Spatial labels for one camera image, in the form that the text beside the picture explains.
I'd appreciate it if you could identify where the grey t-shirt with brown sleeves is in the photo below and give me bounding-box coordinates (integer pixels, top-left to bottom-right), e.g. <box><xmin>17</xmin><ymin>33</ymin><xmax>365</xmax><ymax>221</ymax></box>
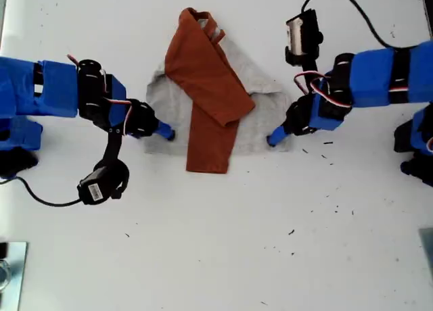
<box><xmin>145</xmin><ymin>7</ymin><xmax>294</xmax><ymax>174</ymax></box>

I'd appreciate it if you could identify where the red white arm wire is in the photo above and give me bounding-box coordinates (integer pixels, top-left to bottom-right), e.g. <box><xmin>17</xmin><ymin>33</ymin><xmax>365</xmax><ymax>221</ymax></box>
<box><xmin>293</xmin><ymin>71</ymin><xmax>353</xmax><ymax>107</ymax></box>
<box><xmin>103</xmin><ymin>97</ymin><xmax>133</xmax><ymax>137</ymax></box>

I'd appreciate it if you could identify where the black camera stalk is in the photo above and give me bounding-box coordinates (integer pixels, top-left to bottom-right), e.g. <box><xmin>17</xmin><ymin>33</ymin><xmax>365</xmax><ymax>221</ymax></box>
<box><xmin>97</xmin><ymin>126</ymin><xmax>123</xmax><ymax>168</ymax></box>
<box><xmin>299</xmin><ymin>59</ymin><xmax>322</xmax><ymax>95</ymax></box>

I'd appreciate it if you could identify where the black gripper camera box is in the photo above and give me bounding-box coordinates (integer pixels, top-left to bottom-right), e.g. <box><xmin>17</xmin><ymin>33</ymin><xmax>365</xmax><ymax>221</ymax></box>
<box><xmin>285</xmin><ymin>8</ymin><xmax>324</xmax><ymax>67</ymax></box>
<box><xmin>76</xmin><ymin>158</ymin><xmax>131</xmax><ymax>206</ymax></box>

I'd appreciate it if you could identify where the black camera cable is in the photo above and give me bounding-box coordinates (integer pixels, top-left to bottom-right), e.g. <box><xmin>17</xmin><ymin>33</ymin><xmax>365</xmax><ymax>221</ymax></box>
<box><xmin>0</xmin><ymin>176</ymin><xmax>84</xmax><ymax>208</ymax></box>
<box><xmin>300</xmin><ymin>0</ymin><xmax>422</xmax><ymax>50</ymax></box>

